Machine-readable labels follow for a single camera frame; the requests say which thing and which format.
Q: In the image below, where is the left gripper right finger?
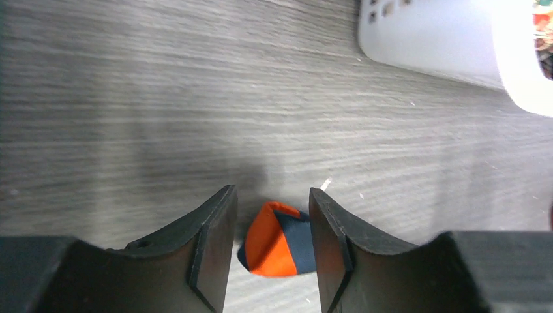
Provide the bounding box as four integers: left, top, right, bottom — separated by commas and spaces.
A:
309, 188, 552, 312

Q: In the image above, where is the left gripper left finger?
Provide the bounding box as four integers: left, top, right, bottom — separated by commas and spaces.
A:
1, 185, 237, 312

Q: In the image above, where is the orange navy striped tie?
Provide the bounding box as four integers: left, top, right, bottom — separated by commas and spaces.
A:
237, 201, 316, 278

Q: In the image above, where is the white plastic basket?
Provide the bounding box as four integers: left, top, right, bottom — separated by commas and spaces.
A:
357, 1, 552, 117

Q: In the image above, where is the floral patterned tie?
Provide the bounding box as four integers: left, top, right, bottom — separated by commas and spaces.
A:
532, 0, 552, 80

